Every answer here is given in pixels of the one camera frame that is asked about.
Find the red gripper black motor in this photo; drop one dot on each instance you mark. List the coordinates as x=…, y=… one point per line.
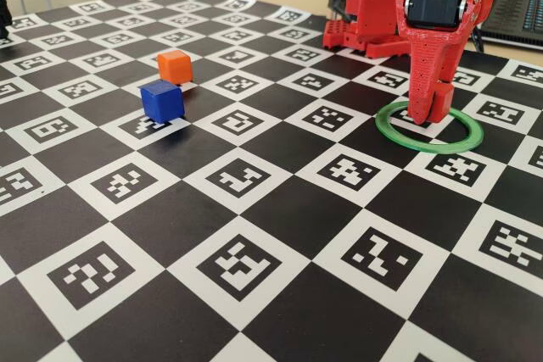
x=433, y=8

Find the blue cube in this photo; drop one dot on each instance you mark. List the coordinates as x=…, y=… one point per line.
x=163, y=101

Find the red perforated robot base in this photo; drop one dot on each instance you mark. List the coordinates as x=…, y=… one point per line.
x=343, y=35

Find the orange cube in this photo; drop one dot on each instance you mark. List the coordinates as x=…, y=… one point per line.
x=175, y=66

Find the dark laptop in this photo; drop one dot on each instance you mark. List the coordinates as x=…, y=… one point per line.
x=517, y=10

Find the black clamp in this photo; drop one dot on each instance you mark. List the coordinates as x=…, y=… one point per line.
x=337, y=3

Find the black white marker board mat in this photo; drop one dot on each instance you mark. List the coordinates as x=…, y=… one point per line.
x=297, y=218

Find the black stand foot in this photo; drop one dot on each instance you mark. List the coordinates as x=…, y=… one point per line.
x=4, y=14

